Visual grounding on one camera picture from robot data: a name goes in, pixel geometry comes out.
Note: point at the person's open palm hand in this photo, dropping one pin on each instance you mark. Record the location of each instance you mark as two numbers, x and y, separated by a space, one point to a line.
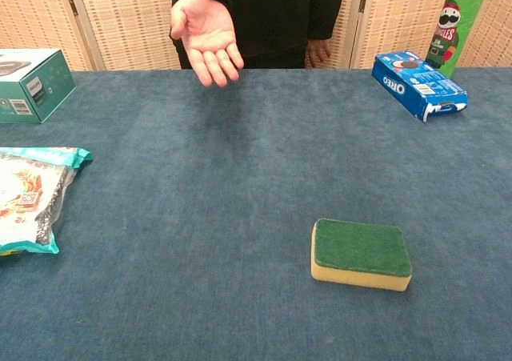
206 37

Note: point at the person's hanging hand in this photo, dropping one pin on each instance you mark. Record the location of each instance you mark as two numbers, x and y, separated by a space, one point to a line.
318 52

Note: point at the green and yellow sponge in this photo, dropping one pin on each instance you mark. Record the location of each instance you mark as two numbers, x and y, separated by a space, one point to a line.
358 249

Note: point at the person's black clothed torso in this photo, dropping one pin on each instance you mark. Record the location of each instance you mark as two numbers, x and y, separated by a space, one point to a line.
264 17

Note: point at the woven bamboo folding screen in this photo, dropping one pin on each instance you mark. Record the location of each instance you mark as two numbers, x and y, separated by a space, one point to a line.
120 21

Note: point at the blue Oreo cookie box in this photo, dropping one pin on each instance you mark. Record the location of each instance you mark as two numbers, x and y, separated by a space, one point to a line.
416 84

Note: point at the green Pringles can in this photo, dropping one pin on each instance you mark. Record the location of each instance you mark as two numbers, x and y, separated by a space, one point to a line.
454 29

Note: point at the blue table cloth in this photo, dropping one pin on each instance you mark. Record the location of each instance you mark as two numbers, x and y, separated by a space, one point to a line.
256 217

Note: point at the teal Philips product box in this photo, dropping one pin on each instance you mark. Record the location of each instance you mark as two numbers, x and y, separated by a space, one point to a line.
30 85

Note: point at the teal-edged plastic snack bag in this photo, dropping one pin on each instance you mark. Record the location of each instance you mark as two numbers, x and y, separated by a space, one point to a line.
28 201

